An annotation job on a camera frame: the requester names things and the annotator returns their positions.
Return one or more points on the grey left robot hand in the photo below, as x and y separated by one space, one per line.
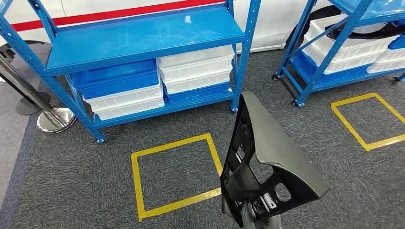
247 218

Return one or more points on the black plastic plate bracket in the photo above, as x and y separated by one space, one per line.
278 142

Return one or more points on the blue wheeled shelf cart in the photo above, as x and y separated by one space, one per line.
313 82

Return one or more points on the blue metal shelf rack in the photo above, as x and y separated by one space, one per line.
142 38

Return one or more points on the black curved plastic part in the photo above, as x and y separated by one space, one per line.
379 33

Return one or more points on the yellow floor tape square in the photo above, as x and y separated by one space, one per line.
349 126
136 189

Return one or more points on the blue plastic bin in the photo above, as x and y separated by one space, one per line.
196 95
398 42
345 77
117 82

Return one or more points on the white plastic bin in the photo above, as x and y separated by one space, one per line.
341 68
392 56
197 85
129 110
126 98
193 58
386 67
357 47
196 73

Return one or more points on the white car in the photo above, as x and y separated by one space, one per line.
269 25

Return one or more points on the red barrier belt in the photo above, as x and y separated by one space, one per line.
95 15

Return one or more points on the chrome stanchion post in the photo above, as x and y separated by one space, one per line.
57 121

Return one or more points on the black base stanchion post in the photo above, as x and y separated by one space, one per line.
30 107

